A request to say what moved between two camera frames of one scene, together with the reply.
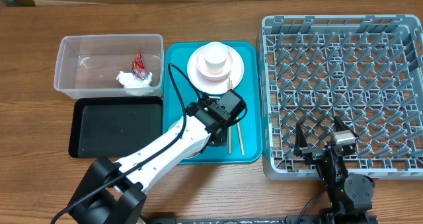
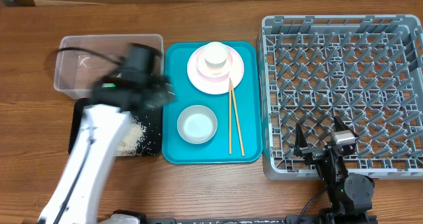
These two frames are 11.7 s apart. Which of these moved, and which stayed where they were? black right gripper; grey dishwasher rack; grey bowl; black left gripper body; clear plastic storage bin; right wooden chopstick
Moved: black left gripper body; grey bowl
Stayed: right wooden chopstick; black right gripper; grey dishwasher rack; clear plastic storage bin
